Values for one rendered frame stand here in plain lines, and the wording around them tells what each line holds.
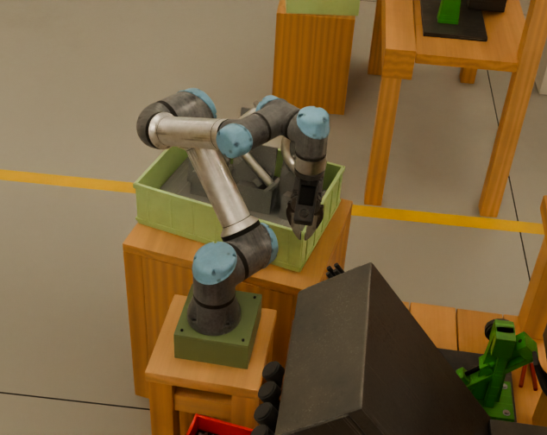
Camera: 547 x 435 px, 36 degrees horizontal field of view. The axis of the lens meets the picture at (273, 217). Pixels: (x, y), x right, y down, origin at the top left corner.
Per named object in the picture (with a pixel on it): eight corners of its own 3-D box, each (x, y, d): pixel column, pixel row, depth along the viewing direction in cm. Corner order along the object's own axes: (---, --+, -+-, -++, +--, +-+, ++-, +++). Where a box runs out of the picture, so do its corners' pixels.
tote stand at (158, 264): (135, 395, 333) (122, 243, 284) (185, 308, 372) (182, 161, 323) (298, 443, 319) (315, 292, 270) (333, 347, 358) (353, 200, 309)
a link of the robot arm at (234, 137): (111, 116, 221) (229, 121, 185) (144, 102, 227) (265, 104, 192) (124, 156, 225) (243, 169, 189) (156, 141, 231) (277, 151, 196)
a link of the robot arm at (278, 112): (243, 104, 197) (277, 122, 191) (276, 88, 203) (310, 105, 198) (242, 132, 202) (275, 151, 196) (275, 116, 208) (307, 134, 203)
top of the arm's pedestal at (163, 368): (145, 381, 235) (144, 372, 233) (174, 303, 260) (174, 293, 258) (257, 400, 232) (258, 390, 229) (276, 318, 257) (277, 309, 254)
